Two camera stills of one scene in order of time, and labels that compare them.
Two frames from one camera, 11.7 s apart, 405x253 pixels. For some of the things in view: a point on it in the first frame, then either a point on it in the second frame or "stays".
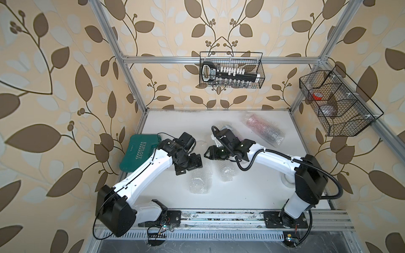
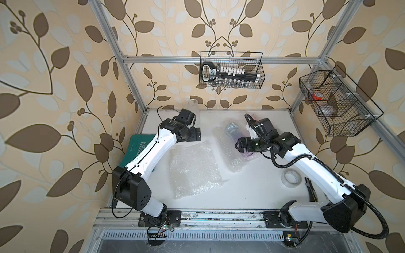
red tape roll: [317, 96] stays
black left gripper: [194, 164] to [193, 133]
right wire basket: [342, 107] stays
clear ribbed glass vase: [200, 181] to [193, 106]
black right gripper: [213, 153] to [248, 148]
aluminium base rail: [334, 224] stays
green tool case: [139, 152] stays
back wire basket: [231, 69] stays
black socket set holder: [211, 72] stays
